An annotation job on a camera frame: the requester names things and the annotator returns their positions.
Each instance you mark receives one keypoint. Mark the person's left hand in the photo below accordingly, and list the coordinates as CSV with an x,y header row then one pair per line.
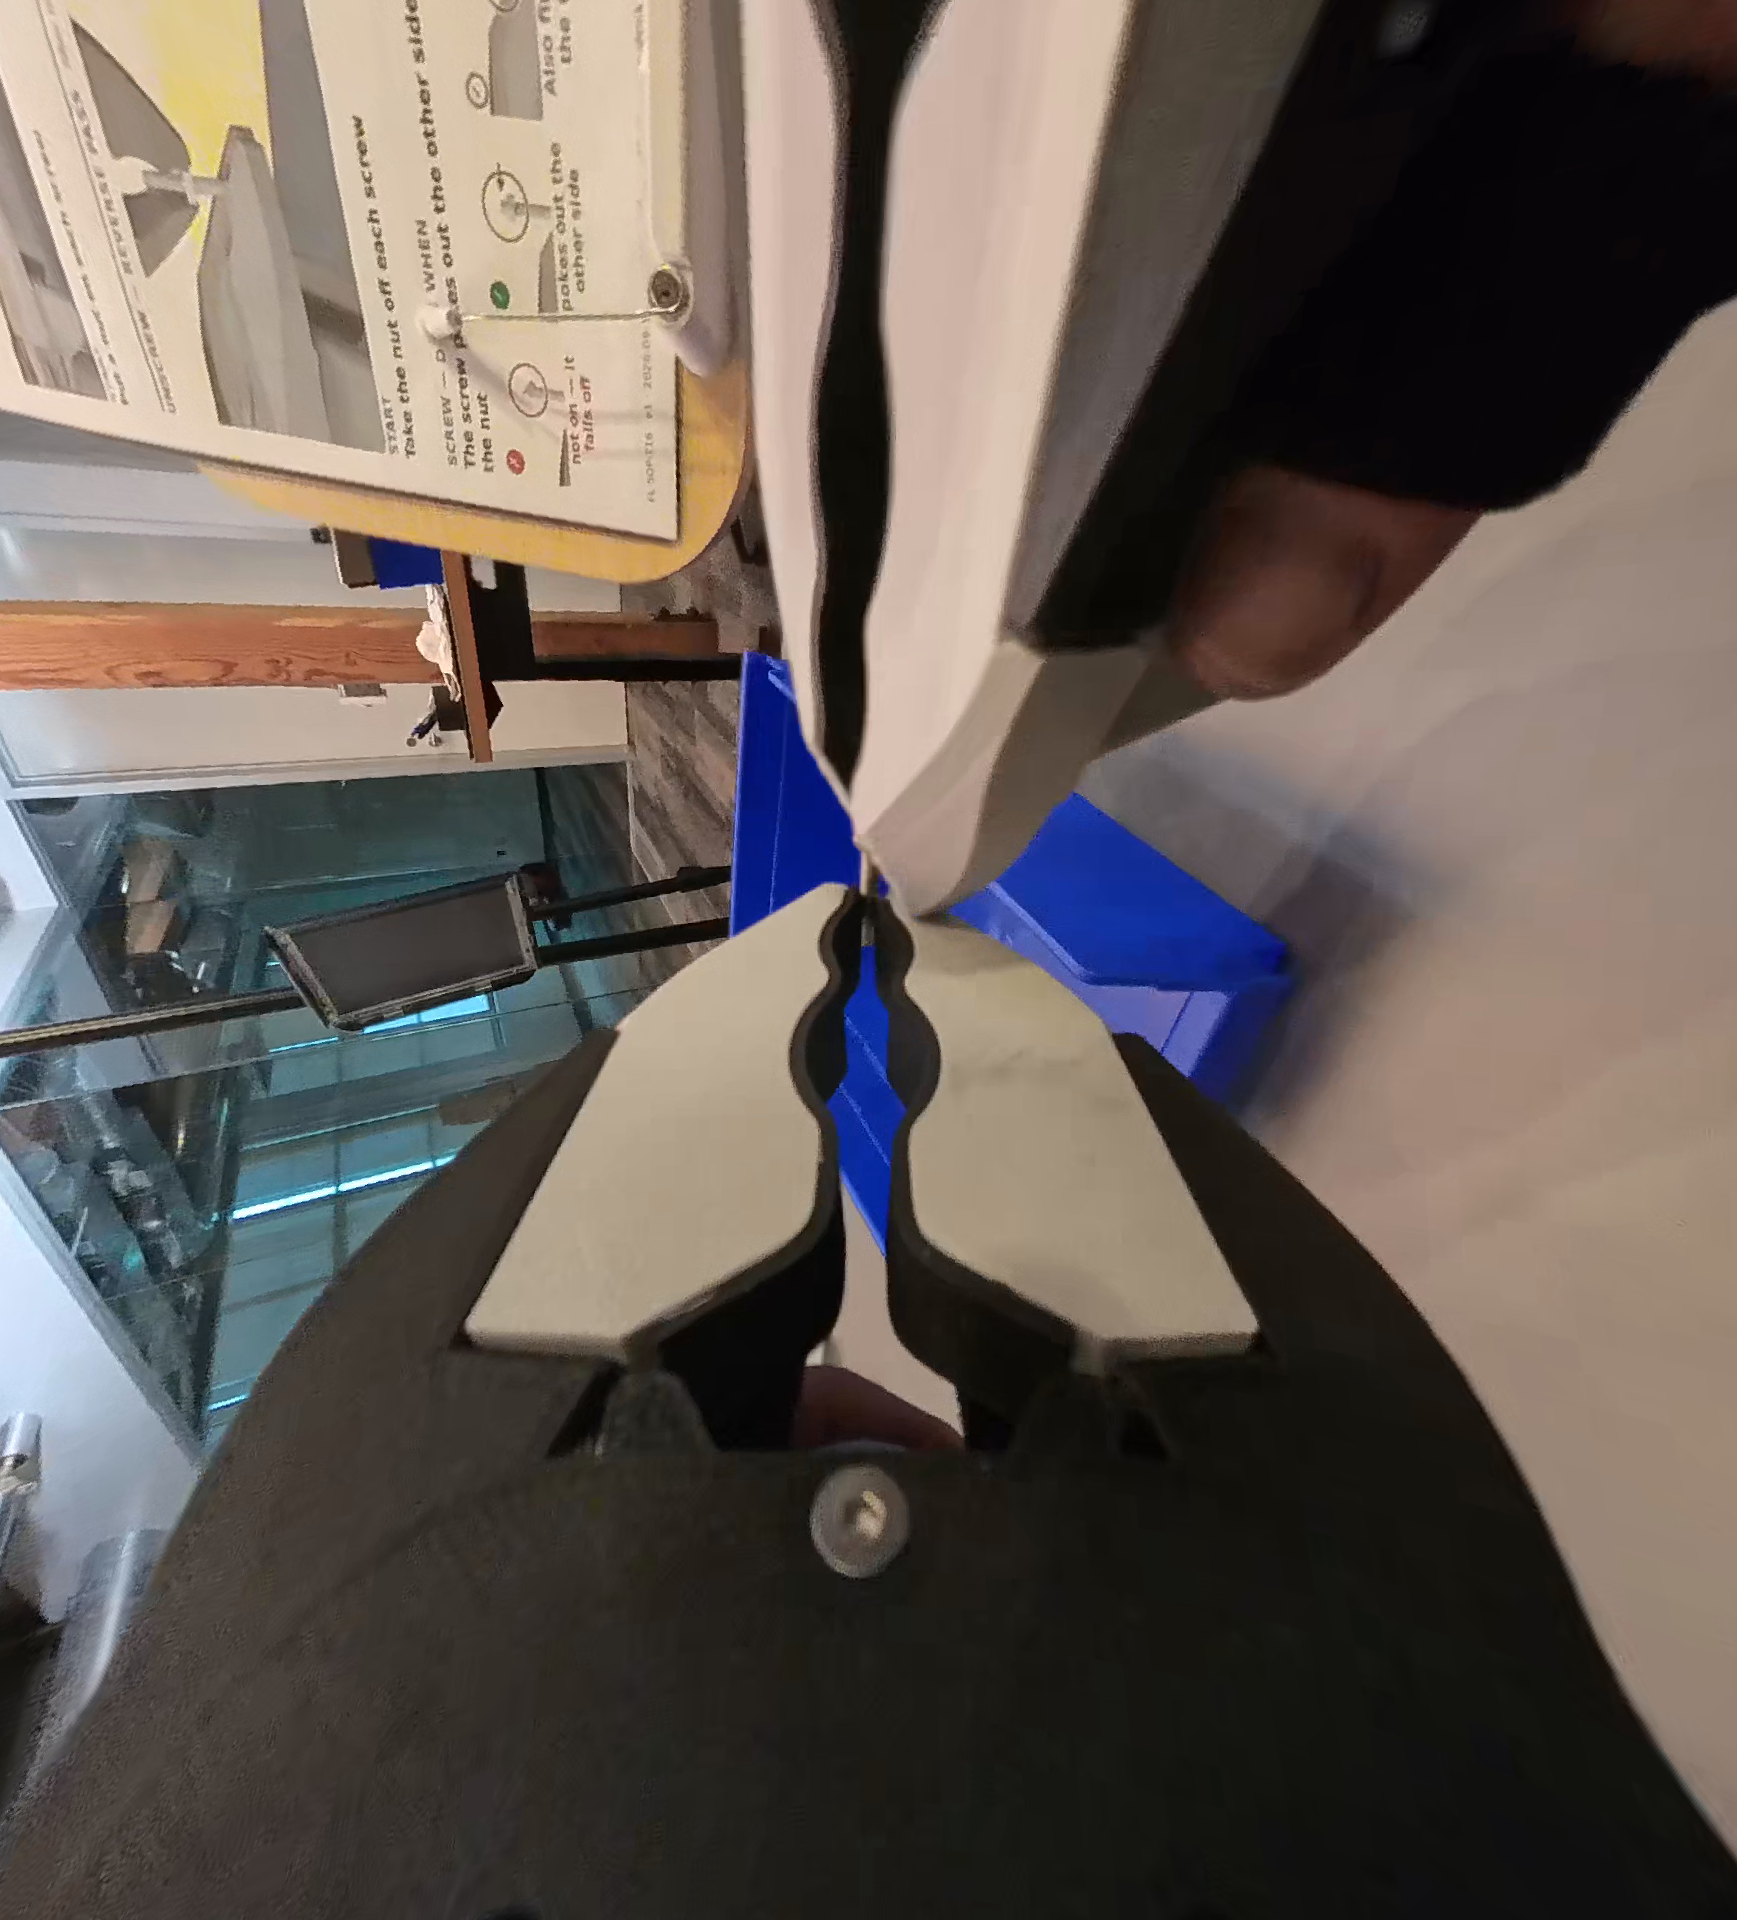
x,y
870,1419

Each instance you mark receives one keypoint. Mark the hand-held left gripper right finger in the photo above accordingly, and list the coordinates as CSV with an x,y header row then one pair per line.
x,y
1064,1184

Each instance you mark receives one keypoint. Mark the person's right hand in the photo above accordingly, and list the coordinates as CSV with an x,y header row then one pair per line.
x,y
1288,584

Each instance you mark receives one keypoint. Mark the wooden post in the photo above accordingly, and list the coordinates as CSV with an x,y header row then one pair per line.
x,y
133,645

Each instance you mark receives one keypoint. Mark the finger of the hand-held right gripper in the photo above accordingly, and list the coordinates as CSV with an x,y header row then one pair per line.
x,y
989,450
792,375

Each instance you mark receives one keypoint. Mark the black pole stand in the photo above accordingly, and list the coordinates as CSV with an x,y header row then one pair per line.
x,y
628,941

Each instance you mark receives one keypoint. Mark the person's right forearm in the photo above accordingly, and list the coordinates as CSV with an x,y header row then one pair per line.
x,y
1587,271

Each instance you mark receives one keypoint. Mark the black flat panel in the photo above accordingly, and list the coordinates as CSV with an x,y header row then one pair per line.
x,y
402,953

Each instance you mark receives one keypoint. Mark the printed instruction sheet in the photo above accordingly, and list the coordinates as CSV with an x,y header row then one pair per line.
x,y
359,151

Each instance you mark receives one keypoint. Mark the white plastic peg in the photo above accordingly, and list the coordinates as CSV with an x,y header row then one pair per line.
x,y
438,321

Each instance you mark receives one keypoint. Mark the blue plastic bin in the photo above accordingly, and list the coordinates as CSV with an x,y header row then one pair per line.
x,y
1109,915

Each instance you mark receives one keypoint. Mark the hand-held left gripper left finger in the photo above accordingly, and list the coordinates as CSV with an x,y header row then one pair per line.
x,y
659,1184

